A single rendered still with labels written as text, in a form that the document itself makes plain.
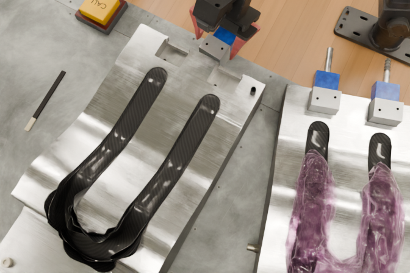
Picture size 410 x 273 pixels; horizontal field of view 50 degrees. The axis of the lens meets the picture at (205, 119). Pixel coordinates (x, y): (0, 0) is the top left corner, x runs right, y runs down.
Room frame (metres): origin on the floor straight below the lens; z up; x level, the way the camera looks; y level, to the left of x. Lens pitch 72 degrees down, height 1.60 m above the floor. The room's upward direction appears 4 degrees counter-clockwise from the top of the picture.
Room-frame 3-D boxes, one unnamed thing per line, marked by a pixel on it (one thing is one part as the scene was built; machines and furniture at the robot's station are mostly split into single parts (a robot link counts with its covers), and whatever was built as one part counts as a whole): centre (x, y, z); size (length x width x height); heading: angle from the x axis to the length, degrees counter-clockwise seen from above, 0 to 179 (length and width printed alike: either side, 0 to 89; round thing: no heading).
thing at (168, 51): (0.37, 0.05, 0.87); 0.05 x 0.05 x 0.04; 57
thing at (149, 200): (0.16, 0.12, 0.92); 0.35 x 0.16 x 0.09; 147
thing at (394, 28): (0.41, -0.37, 0.90); 0.09 x 0.06 x 0.06; 169
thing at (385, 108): (0.28, -0.33, 0.86); 0.13 x 0.05 x 0.05; 164
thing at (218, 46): (0.43, -0.06, 0.83); 0.13 x 0.05 x 0.05; 141
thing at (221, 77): (0.31, -0.04, 0.87); 0.05 x 0.05 x 0.04; 57
